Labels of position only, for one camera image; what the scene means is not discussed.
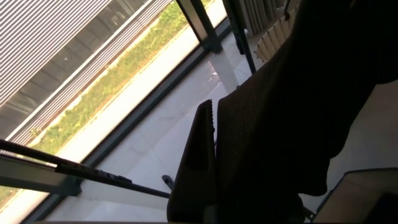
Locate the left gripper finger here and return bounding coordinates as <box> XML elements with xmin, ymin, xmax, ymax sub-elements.
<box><xmin>167</xmin><ymin>99</ymin><xmax>218</xmax><ymax>223</ymax></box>

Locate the black short-sleeved shirt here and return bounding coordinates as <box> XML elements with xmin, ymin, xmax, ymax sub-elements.
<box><xmin>215</xmin><ymin>0</ymin><xmax>398</xmax><ymax>224</ymax></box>

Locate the black clothes rack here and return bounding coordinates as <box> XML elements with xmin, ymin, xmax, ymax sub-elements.
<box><xmin>0</xmin><ymin>0</ymin><xmax>257</xmax><ymax>200</ymax></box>

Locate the white laundry basket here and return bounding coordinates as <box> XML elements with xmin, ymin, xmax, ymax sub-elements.
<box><xmin>254</xmin><ymin>0</ymin><xmax>300</xmax><ymax>63</ymax></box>

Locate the beige curtain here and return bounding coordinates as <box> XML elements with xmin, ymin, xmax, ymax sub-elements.
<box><xmin>239</xmin><ymin>0</ymin><xmax>287</xmax><ymax>35</ymax></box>

